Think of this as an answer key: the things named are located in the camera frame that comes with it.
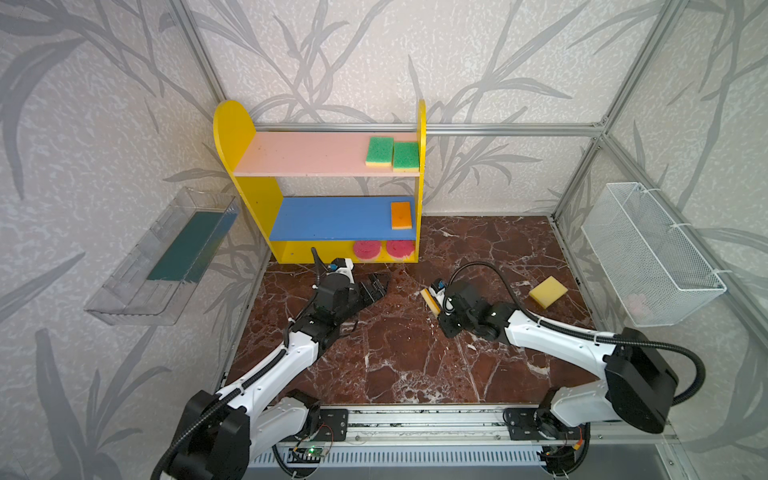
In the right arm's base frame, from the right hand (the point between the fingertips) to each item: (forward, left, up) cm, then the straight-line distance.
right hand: (440, 306), depth 86 cm
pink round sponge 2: (+25, +24, -5) cm, 35 cm away
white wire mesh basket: (-6, -44, +24) cm, 51 cm away
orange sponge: (+30, +11, +7) cm, 33 cm away
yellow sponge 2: (-1, +2, +2) cm, 3 cm away
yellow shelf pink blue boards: (+49, +40, +1) cm, 64 cm away
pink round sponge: (+25, +12, -4) cm, 28 cm away
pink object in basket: (-7, -47, +12) cm, 49 cm away
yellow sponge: (+10, -38, -9) cm, 40 cm away
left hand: (+5, +15, +10) cm, 19 cm away
